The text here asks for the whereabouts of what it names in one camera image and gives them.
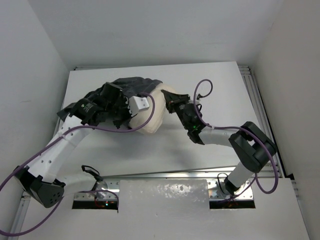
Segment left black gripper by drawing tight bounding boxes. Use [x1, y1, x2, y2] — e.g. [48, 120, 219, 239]
[106, 97, 138, 129]

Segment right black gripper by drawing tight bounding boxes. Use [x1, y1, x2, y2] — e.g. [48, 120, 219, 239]
[161, 90, 191, 130]

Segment dark plaid pillowcase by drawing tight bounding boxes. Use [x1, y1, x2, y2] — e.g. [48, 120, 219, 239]
[57, 76, 162, 128]

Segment cream pillow with bear print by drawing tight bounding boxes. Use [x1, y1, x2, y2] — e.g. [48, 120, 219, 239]
[127, 83, 178, 136]

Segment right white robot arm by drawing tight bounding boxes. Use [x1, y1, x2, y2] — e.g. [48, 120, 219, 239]
[161, 90, 278, 196]

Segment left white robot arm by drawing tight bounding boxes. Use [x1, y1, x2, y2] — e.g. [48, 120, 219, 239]
[14, 82, 138, 208]

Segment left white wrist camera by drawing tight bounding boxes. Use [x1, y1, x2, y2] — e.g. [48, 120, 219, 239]
[128, 96, 150, 117]

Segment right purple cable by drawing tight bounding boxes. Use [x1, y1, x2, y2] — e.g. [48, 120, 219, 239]
[193, 79, 279, 200]

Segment purple cable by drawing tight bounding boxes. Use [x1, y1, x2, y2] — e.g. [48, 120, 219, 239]
[0, 92, 156, 237]
[193, 79, 279, 200]

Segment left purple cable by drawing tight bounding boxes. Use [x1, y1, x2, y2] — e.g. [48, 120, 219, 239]
[0, 92, 156, 237]

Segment aluminium frame rails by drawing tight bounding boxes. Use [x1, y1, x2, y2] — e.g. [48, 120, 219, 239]
[21, 64, 298, 208]

